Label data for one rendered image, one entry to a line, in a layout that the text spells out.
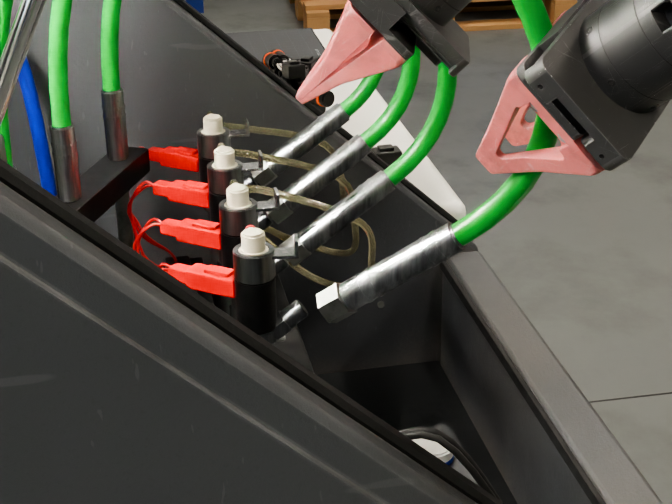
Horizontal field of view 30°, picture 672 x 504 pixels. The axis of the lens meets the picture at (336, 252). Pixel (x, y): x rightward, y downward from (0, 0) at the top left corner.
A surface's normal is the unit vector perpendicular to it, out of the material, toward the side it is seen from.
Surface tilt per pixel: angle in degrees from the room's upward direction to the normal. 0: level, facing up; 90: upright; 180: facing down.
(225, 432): 90
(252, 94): 90
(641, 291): 0
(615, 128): 49
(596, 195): 0
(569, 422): 0
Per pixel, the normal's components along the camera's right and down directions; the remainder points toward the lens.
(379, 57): -0.33, 0.61
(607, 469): -0.01, -0.91
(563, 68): 0.54, -0.38
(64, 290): 0.20, 0.41
